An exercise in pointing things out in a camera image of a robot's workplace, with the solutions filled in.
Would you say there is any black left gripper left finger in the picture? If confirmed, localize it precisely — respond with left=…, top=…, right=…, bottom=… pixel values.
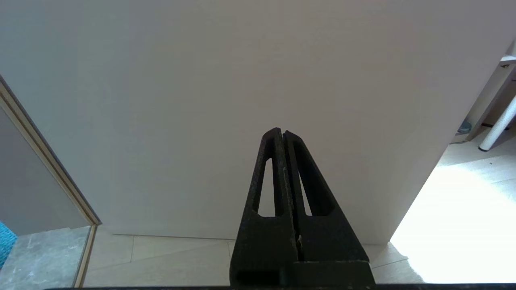
left=229, top=128, right=299, bottom=287

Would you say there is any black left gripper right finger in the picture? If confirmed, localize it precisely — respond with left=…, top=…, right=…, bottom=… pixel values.
left=283, top=130, right=376, bottom=287

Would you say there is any white round table leg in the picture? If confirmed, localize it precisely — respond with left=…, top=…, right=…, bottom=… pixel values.
left=479, top=95, right=516, bottom=152

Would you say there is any white shelf bench unit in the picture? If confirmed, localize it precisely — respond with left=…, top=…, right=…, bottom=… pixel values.
left=456, top=40, right=516, bottom=141

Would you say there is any blue carpet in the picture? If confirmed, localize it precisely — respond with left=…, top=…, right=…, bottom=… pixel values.
left=0, top=221, right=19, bottom=268

